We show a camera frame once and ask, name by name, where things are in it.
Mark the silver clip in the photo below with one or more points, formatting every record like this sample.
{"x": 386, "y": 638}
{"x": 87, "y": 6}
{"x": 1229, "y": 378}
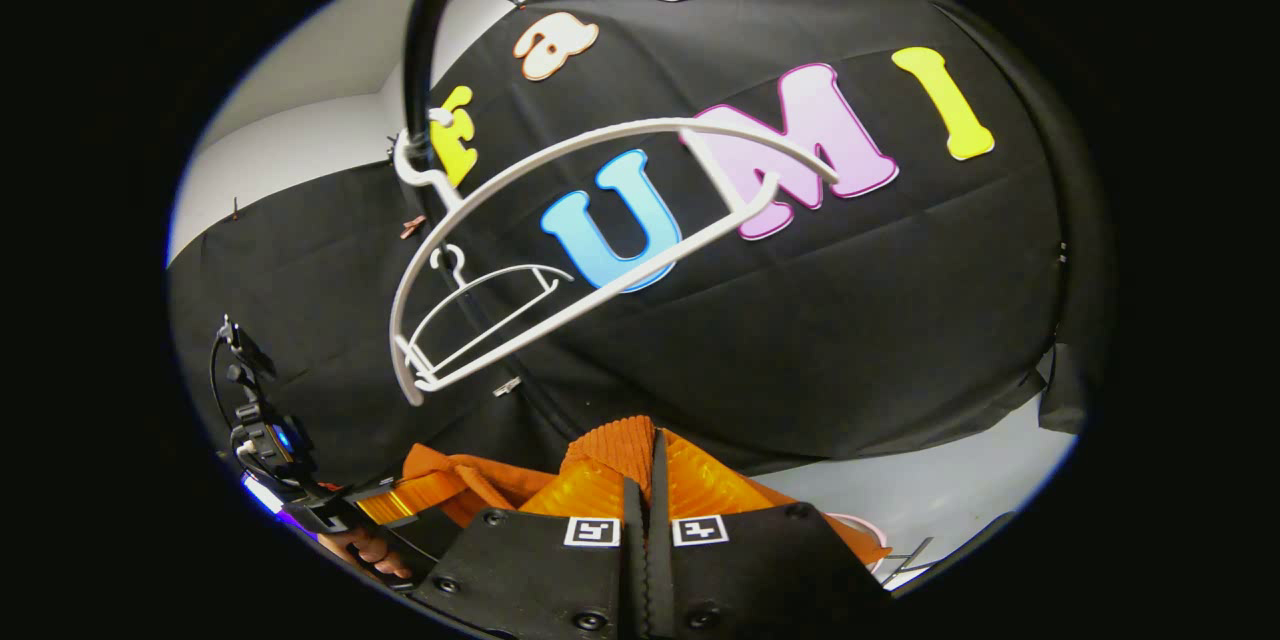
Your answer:
{"x": 507, "y": 386}

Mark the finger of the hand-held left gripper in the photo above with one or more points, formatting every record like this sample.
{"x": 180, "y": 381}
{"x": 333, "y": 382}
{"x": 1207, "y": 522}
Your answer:
{"x": 425, "y": 532}

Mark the white plastic hanger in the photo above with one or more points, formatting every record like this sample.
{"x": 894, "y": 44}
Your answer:
{"x": 470, "y": 320}
{"x": 560, "y": 152}

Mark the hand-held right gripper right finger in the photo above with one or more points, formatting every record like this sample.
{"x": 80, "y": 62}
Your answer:
{"x": 760, "y": 575}

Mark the red clip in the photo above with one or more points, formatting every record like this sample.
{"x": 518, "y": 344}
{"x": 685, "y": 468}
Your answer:
{"x": 412, "y": 227}

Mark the white pink-rimmed laundry hamper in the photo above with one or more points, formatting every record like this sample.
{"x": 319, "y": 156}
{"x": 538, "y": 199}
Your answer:
{"x": 868, "y": 530}

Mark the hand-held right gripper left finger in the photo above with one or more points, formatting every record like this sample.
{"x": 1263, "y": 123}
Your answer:
{"x": 530, "y": 570}

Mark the black clothes rack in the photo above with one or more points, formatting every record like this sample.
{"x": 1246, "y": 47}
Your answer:
{"x": 420, "y": 40}

